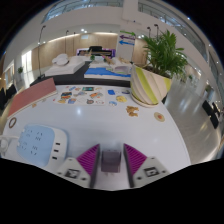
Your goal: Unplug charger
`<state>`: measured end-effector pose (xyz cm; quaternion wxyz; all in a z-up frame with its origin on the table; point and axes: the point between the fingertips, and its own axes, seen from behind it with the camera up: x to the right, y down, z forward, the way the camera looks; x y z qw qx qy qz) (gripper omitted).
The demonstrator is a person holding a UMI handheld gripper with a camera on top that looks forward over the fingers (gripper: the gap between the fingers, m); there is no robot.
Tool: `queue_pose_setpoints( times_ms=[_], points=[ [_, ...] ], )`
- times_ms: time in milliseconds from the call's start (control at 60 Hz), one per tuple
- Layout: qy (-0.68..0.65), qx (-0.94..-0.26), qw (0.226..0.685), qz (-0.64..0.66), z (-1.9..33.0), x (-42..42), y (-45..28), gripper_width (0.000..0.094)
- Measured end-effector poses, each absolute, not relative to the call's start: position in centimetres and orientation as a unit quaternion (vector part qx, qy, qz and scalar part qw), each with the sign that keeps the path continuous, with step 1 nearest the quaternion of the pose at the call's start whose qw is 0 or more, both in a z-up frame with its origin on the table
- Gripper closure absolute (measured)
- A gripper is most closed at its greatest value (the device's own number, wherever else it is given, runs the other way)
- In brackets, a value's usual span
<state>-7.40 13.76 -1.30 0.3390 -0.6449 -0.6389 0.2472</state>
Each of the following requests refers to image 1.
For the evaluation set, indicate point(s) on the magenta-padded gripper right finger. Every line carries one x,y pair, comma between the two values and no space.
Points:
143,165

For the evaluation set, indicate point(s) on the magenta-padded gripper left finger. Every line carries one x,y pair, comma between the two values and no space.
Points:
80,166

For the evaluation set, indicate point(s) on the light blue white power strip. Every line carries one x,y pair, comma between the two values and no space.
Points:
36,143

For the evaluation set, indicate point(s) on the sheet of colourful stickers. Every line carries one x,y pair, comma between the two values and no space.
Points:
80,96

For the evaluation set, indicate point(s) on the potted plant in striped pot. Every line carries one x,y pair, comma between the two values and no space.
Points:
146,86

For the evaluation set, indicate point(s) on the pink flat board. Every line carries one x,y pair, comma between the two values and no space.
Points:
33,95

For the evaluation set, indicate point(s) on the group of black chairs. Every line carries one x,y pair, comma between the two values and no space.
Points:
211,111
5,95

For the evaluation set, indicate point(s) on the black display platform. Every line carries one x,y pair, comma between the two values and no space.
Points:
71,80

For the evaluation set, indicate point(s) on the white architectural model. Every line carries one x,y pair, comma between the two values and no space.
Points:
65,66

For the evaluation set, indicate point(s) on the small green potted plant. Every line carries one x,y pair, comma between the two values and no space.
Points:
20,70

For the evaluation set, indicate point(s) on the black piano with purple screen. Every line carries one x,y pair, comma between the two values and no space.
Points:
96,50

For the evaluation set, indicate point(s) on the black floor lamp pole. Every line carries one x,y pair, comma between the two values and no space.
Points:
65,41
148,31
39,53
157,29

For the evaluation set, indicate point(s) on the arrow direction sign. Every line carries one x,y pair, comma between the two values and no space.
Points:
126,38

